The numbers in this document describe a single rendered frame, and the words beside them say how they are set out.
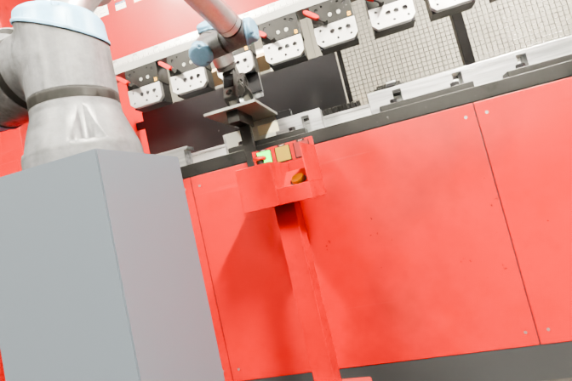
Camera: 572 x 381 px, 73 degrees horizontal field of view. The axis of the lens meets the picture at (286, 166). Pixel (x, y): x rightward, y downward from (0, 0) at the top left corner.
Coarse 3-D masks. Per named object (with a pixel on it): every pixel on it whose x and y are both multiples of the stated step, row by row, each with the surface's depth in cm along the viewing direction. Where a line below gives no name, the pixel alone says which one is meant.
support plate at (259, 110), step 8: (240, 104) 121; (248, 104) 121; (256, 104) 123; (216, 112) 123; (224, 112) 124; (248, 112) 131; (256, 112) 134; (264, 112) 137; (272, 112) 140; (216, 120) 132; (224, 120) 134; (256, 120) 146
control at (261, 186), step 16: (288, 144) 117; (304, 144) 104; (304, 160) 100; (240, 176) 105; (256, 176) 104; (272, 176) 102; (288, 176) 112; (320, 176) 113; (240, 192) 105; (256, 192) 104; (272, 192) 102; (288, 192) 101; (304, 192) 100; (320, 192) 108; (256, 208) 104
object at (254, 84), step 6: (258, 72) 149; (252, 78) 149; (258, 78) 148; (246, 84) 149; (252, 84) 149; (258, 84) 148; (252, 90) 149; (258, 90) 148; (240, 96) 150; (258, 96) 149; (240, 102) 151
